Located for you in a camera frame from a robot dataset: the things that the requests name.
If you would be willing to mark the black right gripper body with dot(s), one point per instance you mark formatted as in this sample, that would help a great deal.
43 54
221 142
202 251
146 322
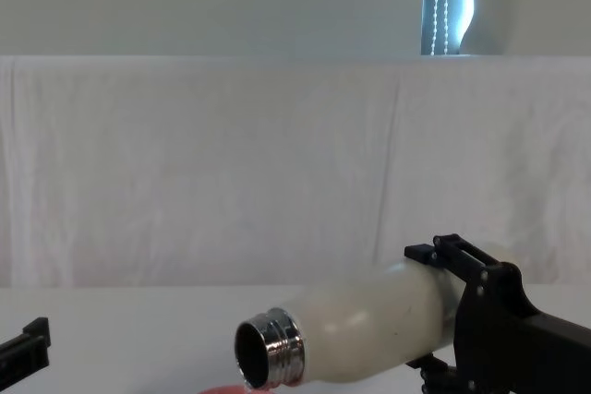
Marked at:
508 343

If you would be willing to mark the cream vacuum bottle steel neck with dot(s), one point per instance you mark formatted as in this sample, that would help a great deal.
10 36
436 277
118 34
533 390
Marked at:
369 329

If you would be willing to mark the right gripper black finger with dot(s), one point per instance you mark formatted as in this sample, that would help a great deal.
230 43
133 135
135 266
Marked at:
438 373
461 255

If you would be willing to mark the white wrinkled curtain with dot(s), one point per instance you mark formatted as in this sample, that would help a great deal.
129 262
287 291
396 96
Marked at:
184 172

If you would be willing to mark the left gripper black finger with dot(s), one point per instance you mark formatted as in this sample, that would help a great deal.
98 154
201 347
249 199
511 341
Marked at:
32 343

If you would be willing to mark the pink plastic cup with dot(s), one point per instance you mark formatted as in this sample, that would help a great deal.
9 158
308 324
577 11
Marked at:
226 390

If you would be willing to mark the white table cloth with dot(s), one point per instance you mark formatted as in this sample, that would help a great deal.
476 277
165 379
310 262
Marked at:
115 343

